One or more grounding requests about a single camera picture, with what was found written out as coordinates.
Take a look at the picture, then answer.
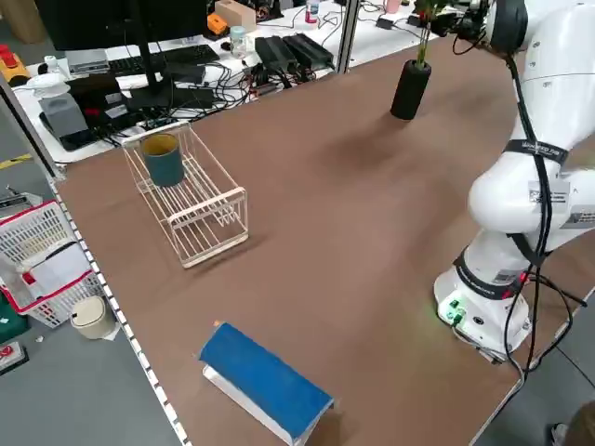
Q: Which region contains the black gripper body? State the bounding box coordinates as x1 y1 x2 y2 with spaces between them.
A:
446 7 488 41

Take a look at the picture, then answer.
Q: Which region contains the red rose bouquet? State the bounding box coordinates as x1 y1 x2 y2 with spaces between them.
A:
415 0 448 67

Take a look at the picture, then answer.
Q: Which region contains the black cylindrical vase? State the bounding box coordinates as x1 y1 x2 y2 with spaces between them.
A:
389 59 432 122

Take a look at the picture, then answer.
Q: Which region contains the black finned power brick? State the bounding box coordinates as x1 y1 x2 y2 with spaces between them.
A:
282 33 336 71
254 35 298 79

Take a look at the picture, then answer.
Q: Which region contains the pale clear jar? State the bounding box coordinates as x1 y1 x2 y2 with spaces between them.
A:
230 25 247 59

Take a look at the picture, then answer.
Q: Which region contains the cardboard box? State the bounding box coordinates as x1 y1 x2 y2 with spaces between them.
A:
214 0 258 33

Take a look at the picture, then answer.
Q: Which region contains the orange gadget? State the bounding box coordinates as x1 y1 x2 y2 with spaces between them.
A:
206 12 231 39

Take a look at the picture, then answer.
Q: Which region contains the black keyboard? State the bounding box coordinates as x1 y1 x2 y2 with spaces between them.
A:
105 44 220 78

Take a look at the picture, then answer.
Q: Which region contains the teal cup yellow inside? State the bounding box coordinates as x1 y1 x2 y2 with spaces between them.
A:
139 133 186 188

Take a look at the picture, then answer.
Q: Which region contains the black monitor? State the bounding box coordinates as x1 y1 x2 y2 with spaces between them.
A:
34 0 215 112

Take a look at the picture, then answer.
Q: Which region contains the grey mini computer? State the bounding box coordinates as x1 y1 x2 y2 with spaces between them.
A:
64 48 109 75

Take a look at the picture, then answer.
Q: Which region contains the blue and white slanted stand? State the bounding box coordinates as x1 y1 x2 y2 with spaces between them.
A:
192 321 337 446

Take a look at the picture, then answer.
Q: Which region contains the grey box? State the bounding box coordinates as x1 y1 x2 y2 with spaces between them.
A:
39 92 89 139

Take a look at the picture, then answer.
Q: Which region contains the white round gadget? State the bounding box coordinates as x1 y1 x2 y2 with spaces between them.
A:
25 72 71 99

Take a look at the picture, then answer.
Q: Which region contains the person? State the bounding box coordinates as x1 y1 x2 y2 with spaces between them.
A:
550 401 595 446

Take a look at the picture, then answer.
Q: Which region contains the small beige bin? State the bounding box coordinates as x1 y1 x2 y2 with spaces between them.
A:
69 295 117 341

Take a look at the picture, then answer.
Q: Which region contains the white basket red rim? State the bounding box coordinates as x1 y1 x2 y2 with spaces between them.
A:
0 199 107 329

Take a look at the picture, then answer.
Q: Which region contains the green box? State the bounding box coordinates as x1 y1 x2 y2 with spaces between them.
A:
0 292 32 345

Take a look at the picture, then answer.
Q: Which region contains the red emergency stop button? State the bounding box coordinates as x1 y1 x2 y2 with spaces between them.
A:
0 341 30 376

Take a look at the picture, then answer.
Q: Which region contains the aluminium frame post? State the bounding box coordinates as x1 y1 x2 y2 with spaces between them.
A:
337 0 362 74

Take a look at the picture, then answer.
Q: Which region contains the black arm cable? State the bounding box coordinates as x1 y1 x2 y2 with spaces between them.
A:
453 32 589 375

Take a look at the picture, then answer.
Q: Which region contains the cream wire rack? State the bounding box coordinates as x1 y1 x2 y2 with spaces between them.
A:
122 121 249 270

